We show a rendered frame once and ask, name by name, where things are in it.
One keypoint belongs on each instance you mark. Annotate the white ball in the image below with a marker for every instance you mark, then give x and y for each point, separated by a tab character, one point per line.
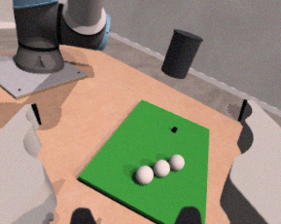
144	175
161	168
176	162

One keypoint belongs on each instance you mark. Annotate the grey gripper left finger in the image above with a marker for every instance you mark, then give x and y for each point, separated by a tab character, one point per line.
27	195

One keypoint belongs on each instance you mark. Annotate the green rectangular mat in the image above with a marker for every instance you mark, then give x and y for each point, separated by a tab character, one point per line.
148	134

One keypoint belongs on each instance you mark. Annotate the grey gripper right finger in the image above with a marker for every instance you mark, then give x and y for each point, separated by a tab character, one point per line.
252	190

